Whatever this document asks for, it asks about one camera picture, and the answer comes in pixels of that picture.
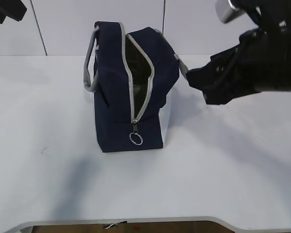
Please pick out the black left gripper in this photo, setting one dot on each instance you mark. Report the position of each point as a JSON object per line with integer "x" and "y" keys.
{"x": 14, "y": 9}

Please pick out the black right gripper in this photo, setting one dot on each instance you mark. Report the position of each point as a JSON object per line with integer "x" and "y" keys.
{"x": 261, "y": 62}

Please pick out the navy blue lunch bag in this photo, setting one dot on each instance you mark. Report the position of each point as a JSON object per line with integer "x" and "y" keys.
{"x": 131, "y": 76}

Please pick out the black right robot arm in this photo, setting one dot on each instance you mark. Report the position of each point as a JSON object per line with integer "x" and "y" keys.
{"x": 268, "y": 15}

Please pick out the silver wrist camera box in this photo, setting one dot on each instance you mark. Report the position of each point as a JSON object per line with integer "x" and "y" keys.
{"x": 227, "y": 11}

